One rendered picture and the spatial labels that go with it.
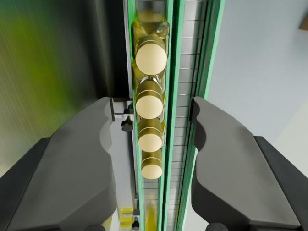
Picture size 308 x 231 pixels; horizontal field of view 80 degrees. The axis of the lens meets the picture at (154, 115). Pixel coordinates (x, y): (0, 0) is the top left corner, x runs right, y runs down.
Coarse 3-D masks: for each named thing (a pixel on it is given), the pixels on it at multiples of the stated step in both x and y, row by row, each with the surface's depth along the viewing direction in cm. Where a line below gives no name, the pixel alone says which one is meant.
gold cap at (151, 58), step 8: (144, 40) 20; (152, 40) 20; (160, 40) 22; (144, 48) 19; (152, 48) 19; (160, 48) 19; (136, 56) 19; (144, 56) 19; (152, 56) 19; (160, 56) 19; (136, 64) 20; (144, 64) 20; (152, 64) 20; (160, 64) 20; (144, 72) 20; (152, 72) 20
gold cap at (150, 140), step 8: (144, 120) 28; (152, 120) 27; (144, 128) 26; (152, 128) 26; (160, 128) 28; (144, 136) 25; (152, 136) 25; (160, 136) 26; (144, 144) 26; (152, 144) 26; (160, 144) 26
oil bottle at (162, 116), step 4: (136, 96) 32; (164, 96) 32; (164, 100) 32; (164, 104) 32; (164, 108) 32; (136, 112) 32; (164, 112) 32; (136, 116) 32; (140, 116) 32; (160, 116) 32; (164, 116) 33; (136, 120) 33; (160, 120) 32
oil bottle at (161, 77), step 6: (132, 66) 29; (132, 72) 28; (138, 72) 28; (162, 72) 28; (132, 78) 29; (138, 78) 28; (156, 78) 28; (162, 78) 28; (132, 84) 30; (138, 84) 28; (162, 84) 29; (162, 90) 29
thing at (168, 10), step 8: (168, 0) 33; (168, 8) 34; (168, 16) 35; (168, 64) 40; (168, 72) 41; (168, 80) 42; (168, 88) 43; (160, 176) 60; (160, 184) 61; (160, 192) 63; (160, 200) 65; (160, 208) 68; (160, 216) 71; (160, 224) 74
